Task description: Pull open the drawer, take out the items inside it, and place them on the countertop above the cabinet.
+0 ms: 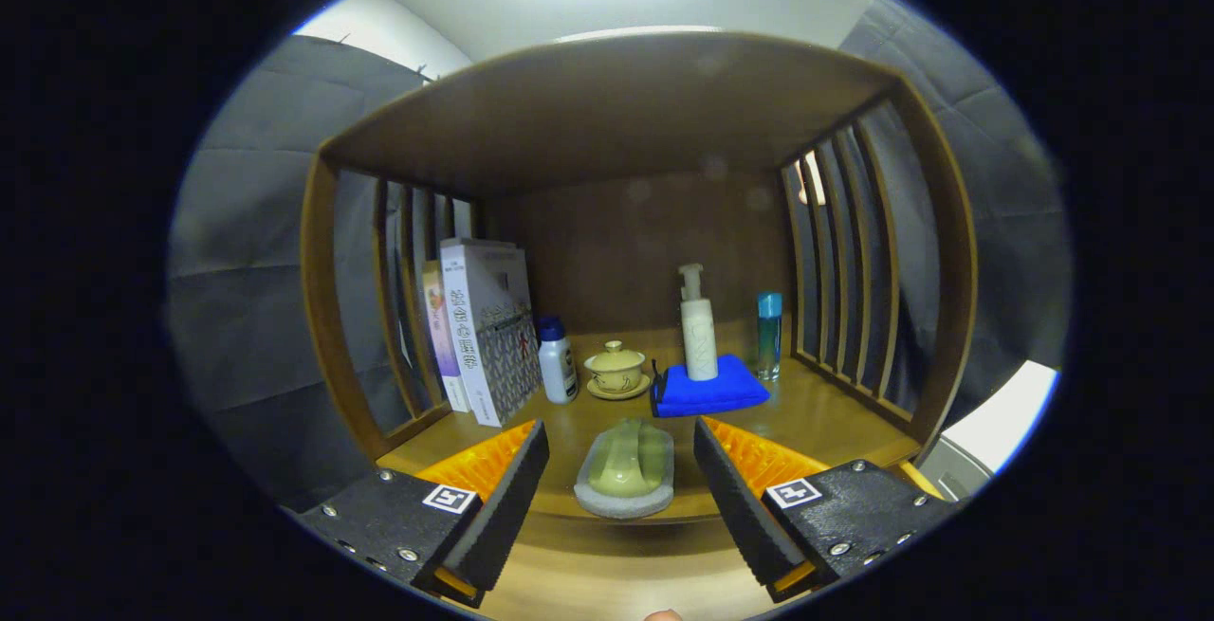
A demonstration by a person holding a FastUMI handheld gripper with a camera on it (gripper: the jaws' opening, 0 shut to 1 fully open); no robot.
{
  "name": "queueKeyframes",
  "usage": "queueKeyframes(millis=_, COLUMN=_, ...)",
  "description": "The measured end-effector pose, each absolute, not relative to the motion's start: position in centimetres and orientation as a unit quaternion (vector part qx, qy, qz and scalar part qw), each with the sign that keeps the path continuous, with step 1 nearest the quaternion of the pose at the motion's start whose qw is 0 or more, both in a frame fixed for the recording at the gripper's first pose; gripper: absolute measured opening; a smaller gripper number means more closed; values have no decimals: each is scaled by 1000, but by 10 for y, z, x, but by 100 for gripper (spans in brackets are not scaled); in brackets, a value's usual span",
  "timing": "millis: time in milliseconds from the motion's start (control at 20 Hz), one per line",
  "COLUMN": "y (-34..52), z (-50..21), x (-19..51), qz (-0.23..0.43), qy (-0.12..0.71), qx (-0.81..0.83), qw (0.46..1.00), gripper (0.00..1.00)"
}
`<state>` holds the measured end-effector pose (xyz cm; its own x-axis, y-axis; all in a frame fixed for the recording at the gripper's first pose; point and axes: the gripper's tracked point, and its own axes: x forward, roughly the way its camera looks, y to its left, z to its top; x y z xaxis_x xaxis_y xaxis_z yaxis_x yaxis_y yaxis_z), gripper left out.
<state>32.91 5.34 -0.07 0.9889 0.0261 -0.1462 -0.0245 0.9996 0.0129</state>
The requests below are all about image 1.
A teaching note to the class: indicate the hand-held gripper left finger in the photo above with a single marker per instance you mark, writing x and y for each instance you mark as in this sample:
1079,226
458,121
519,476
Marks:
503,502

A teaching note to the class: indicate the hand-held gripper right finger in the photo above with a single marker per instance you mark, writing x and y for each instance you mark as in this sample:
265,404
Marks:
740,507

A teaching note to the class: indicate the green ornament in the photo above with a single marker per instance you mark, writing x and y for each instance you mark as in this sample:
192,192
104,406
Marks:
626,465

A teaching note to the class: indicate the wooden countertop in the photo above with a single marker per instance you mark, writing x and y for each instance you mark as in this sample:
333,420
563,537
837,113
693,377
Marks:
806,422

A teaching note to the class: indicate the white drawer unit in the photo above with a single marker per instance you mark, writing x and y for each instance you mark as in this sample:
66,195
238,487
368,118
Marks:
1005,412

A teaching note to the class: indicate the brown wooden cabinet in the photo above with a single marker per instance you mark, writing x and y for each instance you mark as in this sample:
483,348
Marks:
607,109

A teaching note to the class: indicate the blue folded cloth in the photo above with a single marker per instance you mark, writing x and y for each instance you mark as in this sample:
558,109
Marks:
711,395

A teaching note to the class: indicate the white bottle with blue cap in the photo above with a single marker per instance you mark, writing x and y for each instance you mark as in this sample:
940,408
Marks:
558,365

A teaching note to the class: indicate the clear blue bottle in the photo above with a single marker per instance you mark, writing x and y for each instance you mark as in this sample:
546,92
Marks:
769,341

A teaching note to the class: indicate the white pump bottle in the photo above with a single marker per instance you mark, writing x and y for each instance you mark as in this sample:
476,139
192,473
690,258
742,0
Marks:
700,341

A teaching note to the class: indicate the yellow lidded teacup with saucer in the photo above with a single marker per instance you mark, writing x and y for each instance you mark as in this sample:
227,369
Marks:
616,370

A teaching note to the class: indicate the thin purple book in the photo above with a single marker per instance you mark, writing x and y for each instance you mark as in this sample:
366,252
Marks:
438,337

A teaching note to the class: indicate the thick white book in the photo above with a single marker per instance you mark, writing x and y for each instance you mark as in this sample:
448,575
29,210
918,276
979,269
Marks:
484,318

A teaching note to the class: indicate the black backdrop cloth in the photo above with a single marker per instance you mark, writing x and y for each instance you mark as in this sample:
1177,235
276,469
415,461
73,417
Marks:
256,270

